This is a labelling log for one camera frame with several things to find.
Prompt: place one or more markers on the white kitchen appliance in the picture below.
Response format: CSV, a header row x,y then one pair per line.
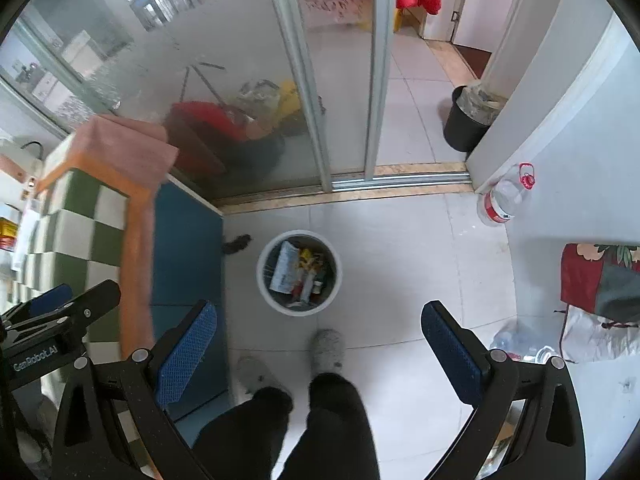
x,y
20,170

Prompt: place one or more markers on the clear plastic bottle red cap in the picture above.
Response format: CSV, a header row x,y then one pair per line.
x,y
508,194

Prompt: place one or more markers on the white plastic bag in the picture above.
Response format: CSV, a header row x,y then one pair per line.
x,y
587,337

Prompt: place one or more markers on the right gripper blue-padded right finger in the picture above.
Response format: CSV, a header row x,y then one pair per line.
x,y
548,441

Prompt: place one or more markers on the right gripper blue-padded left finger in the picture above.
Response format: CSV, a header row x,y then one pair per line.
x,y
89,441

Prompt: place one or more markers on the left grey slipper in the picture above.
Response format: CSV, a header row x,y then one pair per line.
x,y
254,375

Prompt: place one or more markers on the small black floor object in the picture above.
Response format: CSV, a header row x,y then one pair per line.
x,y
238,244

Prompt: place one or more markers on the white yellow wrapper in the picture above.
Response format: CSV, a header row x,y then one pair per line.
x,y
284,277

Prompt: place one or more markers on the yellow red box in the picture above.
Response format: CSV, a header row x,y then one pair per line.
x,y
8,234

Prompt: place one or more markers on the left black trouser leg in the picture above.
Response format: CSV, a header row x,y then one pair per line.
x,y
246,441

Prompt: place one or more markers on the blue cabinet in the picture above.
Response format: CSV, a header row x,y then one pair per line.
x,y
187,267

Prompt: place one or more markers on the sliding glass door frame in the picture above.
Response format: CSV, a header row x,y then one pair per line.
x,y
374,96

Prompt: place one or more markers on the red bag behind glass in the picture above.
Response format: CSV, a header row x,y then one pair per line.
x,y
211,139

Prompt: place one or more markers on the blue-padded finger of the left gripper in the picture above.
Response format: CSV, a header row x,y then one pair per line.
x,y
83,309
45,303

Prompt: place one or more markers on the white round trash bin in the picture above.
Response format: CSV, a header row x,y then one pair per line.
x,y
319,278

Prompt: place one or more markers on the yellow bag behind glass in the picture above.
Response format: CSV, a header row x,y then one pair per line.
x,y
289,117

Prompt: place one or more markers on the green white checkered tablecloth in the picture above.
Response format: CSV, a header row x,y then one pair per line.
x,y
92,220

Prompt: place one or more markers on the crushed clear bottle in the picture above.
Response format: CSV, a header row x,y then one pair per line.
x,y
521,343

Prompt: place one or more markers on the grey slipper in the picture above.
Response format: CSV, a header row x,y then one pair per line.
x,y
327,351
254,375

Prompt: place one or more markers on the red floral cloth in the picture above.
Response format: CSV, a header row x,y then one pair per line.
x,y
602,279

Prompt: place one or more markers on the right grey slipper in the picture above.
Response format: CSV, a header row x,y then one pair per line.
x,y
327,351

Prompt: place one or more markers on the black bucket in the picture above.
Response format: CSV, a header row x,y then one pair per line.
x,y
473,110

